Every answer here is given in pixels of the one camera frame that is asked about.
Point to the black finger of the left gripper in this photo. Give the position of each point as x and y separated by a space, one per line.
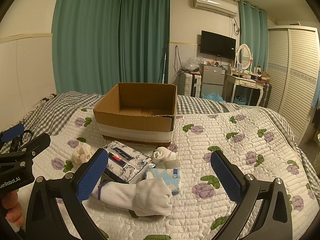
34 147

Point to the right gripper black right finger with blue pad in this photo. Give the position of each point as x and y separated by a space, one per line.
273 220

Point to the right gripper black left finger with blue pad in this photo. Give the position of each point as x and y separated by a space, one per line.
44 219

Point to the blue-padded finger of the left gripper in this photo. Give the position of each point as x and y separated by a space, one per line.
11 133

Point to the cream cloth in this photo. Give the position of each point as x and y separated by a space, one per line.
82 153

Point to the floral black white tissue pack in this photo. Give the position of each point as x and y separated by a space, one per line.
125 165

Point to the white glove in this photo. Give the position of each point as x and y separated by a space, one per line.
148 197

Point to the light blue tissue pack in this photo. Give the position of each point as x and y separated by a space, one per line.
169 171

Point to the person's left hand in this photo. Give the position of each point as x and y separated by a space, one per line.
13 208

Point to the grey checked bed sheet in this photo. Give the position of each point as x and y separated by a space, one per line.
51 114

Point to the white floral quilt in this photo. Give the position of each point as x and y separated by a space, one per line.
258 140

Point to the rolled white sock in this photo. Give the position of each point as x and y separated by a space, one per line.
162 154

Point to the open cardboard box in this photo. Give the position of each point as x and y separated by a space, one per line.
142 113

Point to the green curtain left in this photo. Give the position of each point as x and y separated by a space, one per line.
99 43

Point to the green curtain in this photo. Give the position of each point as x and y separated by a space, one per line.
254 33
99 43

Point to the blue plastic bag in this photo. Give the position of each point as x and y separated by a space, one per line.
214 96

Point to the white dressing table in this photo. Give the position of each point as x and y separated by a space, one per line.
232 82

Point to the silver mini fridge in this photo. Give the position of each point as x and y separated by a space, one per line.
212 79

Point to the white suitcase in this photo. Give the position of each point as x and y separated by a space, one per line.
190 84

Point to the white oval vanity mirror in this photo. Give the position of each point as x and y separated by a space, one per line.
243 57

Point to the white louvered wardrobe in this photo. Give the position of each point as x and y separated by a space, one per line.
293 64

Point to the green curtain right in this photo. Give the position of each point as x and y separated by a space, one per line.
254 33

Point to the white air conditioner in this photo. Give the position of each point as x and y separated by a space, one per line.
218 6

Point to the black wall television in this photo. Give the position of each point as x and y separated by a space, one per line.
216 44

